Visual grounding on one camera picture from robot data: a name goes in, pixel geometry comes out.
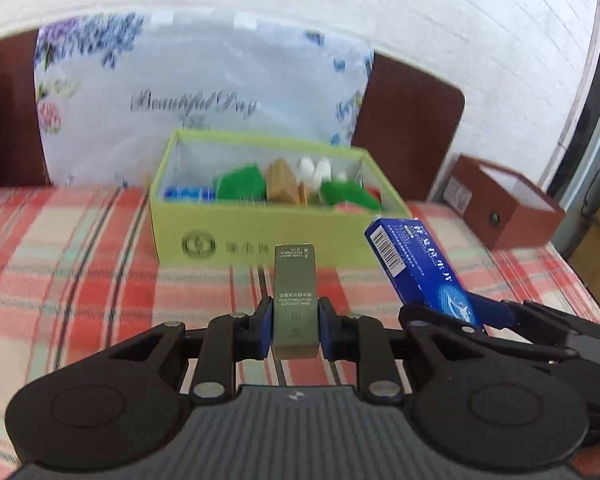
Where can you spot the small white bottle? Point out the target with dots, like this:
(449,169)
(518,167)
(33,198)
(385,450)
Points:
(342,177)
(306,167)
(322,170)

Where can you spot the light green cardboard box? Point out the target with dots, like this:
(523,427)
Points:
(230,230)

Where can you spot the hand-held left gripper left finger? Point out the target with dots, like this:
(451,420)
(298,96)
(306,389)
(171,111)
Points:
(265,327)

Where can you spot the grey green small box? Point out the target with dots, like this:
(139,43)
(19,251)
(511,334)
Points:
(295,305)

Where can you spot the blue long box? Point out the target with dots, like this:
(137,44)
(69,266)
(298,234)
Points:
(420,265)

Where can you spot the gold box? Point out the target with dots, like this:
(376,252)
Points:
(307,194)
(282,180)

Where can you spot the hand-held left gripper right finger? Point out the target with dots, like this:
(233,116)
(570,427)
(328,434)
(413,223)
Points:
(326,327)

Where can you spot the brown cardboard box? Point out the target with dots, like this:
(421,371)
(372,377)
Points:
(520,225)

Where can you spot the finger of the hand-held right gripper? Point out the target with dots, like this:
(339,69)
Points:
(495,312)
(440,319)

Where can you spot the large green box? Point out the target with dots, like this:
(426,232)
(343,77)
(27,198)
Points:
(242,182)

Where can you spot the plaid bed sheet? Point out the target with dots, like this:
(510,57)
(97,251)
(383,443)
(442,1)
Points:
(80,270)

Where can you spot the brown wooden headboard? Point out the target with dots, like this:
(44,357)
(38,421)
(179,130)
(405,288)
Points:
(405,120)

